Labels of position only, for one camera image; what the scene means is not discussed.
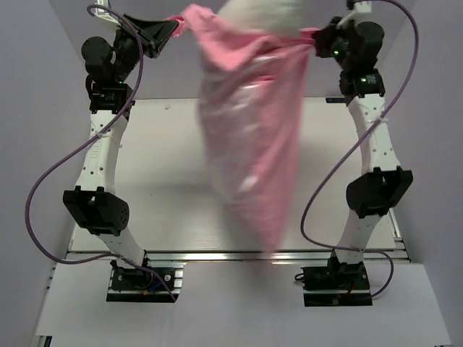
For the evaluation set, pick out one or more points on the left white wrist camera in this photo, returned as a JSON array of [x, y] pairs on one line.
[[103, 15]]

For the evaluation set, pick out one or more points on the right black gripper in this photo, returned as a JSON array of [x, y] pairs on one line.
[[325, 36]]

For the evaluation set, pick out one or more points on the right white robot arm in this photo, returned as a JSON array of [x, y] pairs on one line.
[[383, 181]]

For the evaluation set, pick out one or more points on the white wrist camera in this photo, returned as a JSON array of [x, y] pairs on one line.
[[358, 12], [103, 15]]

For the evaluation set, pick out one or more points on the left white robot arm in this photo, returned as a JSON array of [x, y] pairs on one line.
[[93, 202]]

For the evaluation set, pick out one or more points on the white pillow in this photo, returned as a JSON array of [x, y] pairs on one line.
[[278, 17]]

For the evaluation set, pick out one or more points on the right blue corner label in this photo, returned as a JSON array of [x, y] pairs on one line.
[[339, 100]]

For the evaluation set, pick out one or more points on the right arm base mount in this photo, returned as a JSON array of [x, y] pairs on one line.
[[321, 289]]

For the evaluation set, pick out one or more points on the pink pillowcase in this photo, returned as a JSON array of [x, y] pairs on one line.
[[249, 109]]

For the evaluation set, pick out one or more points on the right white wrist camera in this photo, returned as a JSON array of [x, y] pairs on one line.
[[358, 12]]

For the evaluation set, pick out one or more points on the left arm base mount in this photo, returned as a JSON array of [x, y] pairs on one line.
[[130, 285]]

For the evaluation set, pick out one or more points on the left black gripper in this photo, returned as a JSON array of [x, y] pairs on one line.
[[155, 34]]

